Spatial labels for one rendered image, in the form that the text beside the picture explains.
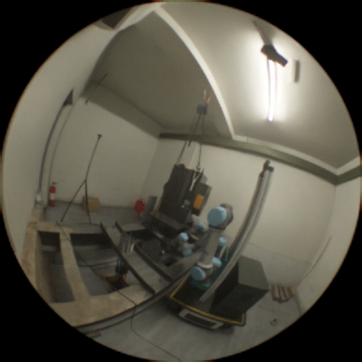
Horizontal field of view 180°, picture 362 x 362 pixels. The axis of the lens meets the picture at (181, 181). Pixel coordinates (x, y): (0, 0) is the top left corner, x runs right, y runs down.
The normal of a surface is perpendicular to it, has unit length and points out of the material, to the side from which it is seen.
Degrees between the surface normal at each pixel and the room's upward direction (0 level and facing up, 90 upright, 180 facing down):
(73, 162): 90
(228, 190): 90
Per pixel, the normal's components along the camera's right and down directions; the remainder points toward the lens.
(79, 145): 0.78, 0.29
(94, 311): 0.34, -0.94
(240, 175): -0.53, -0.18
